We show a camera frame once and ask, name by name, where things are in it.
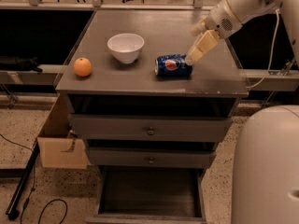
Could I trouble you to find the blue pepsi can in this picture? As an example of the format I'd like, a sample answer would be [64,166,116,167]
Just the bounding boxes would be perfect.
[155,54,193,77]

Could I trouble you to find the grey bottom drawer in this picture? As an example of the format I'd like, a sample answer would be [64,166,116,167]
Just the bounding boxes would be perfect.
[86,166,207,224]

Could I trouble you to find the metal railing frame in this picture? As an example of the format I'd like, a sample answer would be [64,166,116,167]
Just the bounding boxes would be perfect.
[0,0,299,16]

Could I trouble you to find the white cable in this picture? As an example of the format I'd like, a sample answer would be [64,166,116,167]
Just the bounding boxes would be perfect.
[246,7,280,91]

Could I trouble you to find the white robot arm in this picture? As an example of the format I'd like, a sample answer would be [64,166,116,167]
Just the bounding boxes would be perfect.
[187,0,299,224]

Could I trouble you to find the orange fruit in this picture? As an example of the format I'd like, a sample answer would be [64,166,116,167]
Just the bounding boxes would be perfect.
[73,58,92,77]

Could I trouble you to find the white ceramic bowl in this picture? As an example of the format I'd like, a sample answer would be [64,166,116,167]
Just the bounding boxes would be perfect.
[107,33,145,63]

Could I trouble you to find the black floor cable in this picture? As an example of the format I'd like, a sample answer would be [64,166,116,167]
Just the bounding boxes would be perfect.
[0,133,69,224]

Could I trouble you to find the grey top drawer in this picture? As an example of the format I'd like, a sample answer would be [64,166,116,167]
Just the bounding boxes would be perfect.
[67,94,236,143]

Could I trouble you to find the grey drawer cabinet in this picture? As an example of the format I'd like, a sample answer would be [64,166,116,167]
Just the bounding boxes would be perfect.
[55,9,249,224]

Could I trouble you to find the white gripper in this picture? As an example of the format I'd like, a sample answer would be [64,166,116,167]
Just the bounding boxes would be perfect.
[185,0,242,65]

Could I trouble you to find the grey middle drawer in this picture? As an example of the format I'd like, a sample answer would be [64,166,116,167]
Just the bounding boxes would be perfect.
[87,140,216,169]

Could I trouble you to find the black bar on floor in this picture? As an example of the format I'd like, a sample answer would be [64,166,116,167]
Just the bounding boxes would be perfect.
[6,142,39,220]

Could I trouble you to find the black bag on shelf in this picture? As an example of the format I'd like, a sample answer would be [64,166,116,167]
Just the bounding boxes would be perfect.
[0,56,43,73]

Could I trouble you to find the cardboard box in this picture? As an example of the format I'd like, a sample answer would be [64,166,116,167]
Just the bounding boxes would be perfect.
[37,96,90,169]

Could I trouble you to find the grey drawer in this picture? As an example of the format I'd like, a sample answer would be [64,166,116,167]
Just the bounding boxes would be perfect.
[87,140,216,169]
[86,166,207,224]
[67,94,236,143]

